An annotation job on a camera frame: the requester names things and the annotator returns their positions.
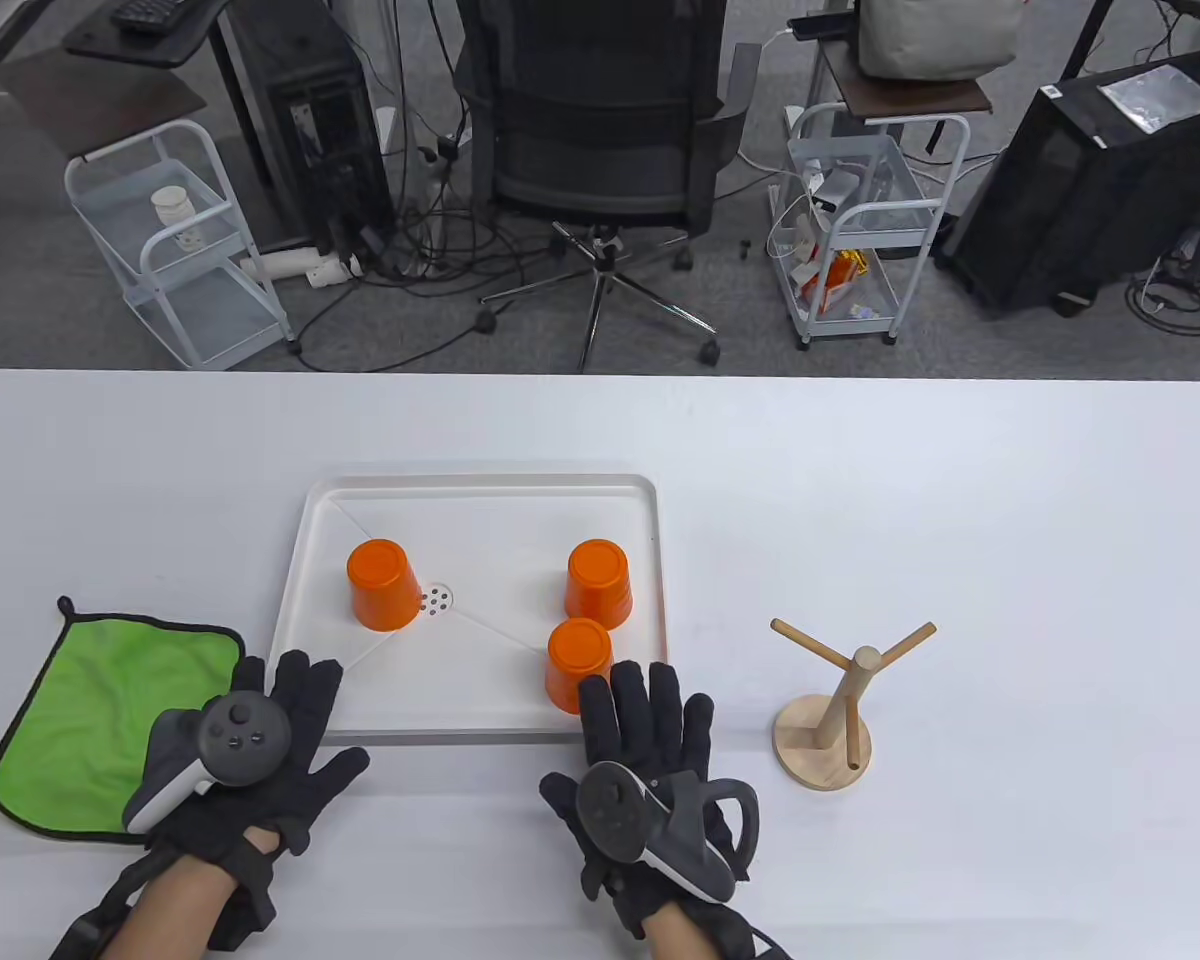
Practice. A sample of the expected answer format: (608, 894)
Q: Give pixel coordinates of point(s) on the black power bank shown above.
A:
(820, 25)

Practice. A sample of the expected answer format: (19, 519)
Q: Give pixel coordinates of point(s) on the grey white controller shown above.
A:
(240, 740)
(660, 830)

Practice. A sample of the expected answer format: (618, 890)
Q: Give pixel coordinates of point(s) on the black office chair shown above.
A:
(600, 160)

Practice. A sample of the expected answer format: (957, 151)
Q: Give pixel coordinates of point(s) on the black keyboard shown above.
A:
(150, 12)

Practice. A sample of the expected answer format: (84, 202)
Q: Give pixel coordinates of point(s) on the grey white left controller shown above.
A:
(240, 740)

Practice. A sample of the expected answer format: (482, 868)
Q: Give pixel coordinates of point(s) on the person's left forearm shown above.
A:
(175, 910)

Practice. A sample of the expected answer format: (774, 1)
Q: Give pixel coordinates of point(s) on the white power adapter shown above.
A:
(835, 188)

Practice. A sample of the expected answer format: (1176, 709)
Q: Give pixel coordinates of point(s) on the black computer tower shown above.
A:
(1080, 200)
(310, 100)

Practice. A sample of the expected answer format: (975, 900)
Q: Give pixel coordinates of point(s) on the person's left hand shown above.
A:
(305, 700)

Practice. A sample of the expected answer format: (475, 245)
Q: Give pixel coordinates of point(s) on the beige fabric bag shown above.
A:
(930, 40)

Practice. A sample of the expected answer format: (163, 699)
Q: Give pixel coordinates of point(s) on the silver foil bag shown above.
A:
(1160, 98)

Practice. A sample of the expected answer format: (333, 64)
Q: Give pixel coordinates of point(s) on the black desk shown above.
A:
(160, 48)

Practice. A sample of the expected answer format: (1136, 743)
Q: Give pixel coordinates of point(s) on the white plastic pipe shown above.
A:
(280, 265)

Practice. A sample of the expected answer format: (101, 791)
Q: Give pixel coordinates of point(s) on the orange snack packet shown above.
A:
(840, 275)

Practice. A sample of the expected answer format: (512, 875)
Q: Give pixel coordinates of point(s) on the wooden cup rack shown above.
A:
(820, 750)

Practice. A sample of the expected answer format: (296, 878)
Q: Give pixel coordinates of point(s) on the person's right hand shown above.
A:
(640, 720)

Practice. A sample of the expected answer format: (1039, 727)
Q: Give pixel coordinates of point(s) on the person's right forearm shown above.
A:
(675, 942)

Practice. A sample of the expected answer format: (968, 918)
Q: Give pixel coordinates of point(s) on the black left wrist tracker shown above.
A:
(75, 940)

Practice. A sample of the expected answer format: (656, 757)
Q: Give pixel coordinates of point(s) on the orange cup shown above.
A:
(598, 585)
(385, 590)
(575, 660)

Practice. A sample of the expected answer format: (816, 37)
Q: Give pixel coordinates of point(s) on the white metal cart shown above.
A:
(215, 310)
(885, 212)

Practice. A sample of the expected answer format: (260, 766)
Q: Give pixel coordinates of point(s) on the white plastic tray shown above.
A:
(500, 520)

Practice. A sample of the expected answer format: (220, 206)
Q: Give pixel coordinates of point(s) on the brown wooden board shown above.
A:
(100, 105)
(910, 97)

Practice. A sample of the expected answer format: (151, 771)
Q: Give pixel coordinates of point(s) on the grey white right controller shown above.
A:
(660, 830)

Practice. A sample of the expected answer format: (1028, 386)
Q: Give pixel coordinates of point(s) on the green grey hand towel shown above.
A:
(90, 700)

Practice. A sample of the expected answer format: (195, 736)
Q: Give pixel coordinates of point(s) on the white plastic bottle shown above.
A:
(172, 205)

